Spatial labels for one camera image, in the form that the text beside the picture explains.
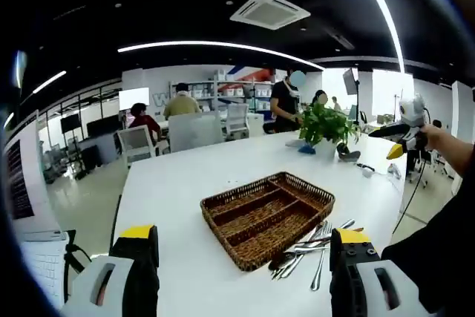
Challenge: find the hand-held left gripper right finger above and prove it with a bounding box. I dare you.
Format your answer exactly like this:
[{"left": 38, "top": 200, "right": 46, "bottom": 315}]
[{"left": 329, "top": 226, "right": 431, "bottom": 317}]

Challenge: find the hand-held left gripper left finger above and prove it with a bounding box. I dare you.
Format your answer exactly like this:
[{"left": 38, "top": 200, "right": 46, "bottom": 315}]
[{"left": 61, "top": 224, "right": 160, "bottom": 317}]

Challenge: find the pile of steel utensils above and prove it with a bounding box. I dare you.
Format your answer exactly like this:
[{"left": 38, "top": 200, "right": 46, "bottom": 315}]
[{"left": 267, "top": 218, "right": 367, "bottom": 292}]

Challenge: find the brown wicker storage tray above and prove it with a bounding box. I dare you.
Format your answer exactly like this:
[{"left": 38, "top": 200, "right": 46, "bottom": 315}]
[{"left": 199, "top": 171, "right": 337, "bottom": 272}]

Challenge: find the white storage shelving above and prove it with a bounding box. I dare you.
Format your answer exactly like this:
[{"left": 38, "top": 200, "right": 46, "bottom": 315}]
[{"left": 168, "top": 79, "right": 278, "bottom": 112}]

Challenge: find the person's right hand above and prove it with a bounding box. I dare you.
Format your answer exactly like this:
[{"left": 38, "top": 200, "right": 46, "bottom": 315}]
[{"left": 417, "top": 124, "right": 452, "bottom": 153}]

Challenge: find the white black small device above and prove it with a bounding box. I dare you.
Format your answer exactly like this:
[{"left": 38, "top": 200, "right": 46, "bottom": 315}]
[{"left": 356, "top": 163, "right": 376, "bottom": 179}]

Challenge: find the black grey device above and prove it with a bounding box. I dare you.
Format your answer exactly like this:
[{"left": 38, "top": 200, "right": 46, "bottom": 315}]
[{"left": 335, "top": 142, "right": 363, "bottom": 164}]

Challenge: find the black tripod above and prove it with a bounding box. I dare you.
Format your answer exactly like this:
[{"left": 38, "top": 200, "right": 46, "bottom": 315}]
[{"left": 62, "top": 229, "right": 92, "bottom": 303}]

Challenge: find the studio light on stand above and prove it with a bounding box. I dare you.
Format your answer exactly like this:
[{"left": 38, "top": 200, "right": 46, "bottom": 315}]
[{"left": 341, "top": 67, "right": 364, "bottom": 125}]

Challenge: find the potted green plant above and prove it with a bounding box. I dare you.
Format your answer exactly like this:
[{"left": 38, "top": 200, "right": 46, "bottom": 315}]
[{"left": 298, "top": 101, "right": 363, "bottom": 161}]

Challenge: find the person's black clothing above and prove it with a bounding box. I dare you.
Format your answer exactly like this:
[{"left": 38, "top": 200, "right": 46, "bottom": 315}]
[{"left": 380, "top": 168, "right": 475, "bottom": 314}]

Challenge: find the ceiling light strip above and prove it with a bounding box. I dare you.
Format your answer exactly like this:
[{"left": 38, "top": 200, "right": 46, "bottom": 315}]
[
  {"left": 32, "top": 70, "right": 68, "bottom": 94},
  {"left": 350, "top": 0, "right": 405, "bottom": 73},
  {"left": 117, "top": 40, "right": 326, "bottom": 71}
]

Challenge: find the white laptop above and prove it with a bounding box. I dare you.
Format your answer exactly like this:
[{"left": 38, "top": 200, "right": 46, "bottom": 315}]
[{"left": 2, "top": 108, "right": 71, "bottom": 313}]

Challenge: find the black equipment cart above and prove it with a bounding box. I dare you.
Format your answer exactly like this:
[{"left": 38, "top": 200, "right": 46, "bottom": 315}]
[{"left": 72, "top": 134, "right": 103, "bottom": 180}]

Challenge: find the white mesh chair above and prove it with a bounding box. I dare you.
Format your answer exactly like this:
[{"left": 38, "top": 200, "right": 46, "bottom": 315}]
[{"left": 117, "top": 125, "right": 160, "bottom": 169}]

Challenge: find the white office chair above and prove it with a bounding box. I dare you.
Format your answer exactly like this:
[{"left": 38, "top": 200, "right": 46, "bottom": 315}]
[{"left": 225, "top": 103, "right": 250, "bottom": 136}]

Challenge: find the black monitor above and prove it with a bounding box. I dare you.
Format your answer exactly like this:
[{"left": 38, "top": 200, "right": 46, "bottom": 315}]
[{"left": 85, "top": 114, "right": 122, "bottom": 136}]

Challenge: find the black television on stand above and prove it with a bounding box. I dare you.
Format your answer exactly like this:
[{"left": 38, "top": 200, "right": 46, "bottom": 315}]
[{"left": 59, "top": 113, "right": 82, "bottom": 134}]

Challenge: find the translucent white chair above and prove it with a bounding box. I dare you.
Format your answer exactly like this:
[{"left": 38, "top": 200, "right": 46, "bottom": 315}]
[{"left": 167, "top": 112, "right": 226, "bottom": 154}]

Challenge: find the ceiling air conditioner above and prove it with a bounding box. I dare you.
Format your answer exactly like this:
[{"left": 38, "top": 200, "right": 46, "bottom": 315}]
[{"left": 229, "top": 0, "right": 312, "bottom": 31}]

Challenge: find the bright white screen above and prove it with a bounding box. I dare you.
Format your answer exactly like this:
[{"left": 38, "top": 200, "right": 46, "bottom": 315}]
[{"left": 118, "top": 87, "right": 150, "bottom": 111}]

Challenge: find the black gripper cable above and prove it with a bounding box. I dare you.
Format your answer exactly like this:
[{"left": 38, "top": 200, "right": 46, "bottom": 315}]
[{"left": 391, "top": 146, "right": 428, "bottom": 236}]

